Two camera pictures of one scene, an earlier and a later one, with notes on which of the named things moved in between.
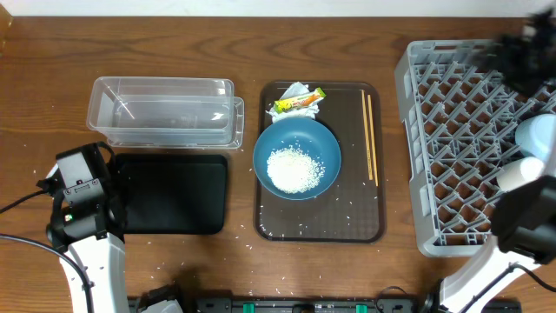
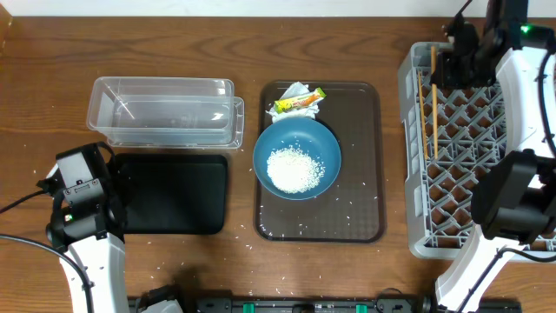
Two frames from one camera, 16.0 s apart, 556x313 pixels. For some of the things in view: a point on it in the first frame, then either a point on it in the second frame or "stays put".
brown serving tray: x=353 y=210 stays put
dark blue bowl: x=297 y=159 stays put
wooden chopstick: x=367 y=135 to x=434 y=96
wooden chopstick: x=373 y=137 to x=422 y=114
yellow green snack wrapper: x=299 y=101 stays put
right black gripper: x=499 y=63 to x=445 y=76
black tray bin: x=175 y=194 stays put
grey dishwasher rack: x=460 y=116 stays put
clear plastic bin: x=166 y=112 stays put
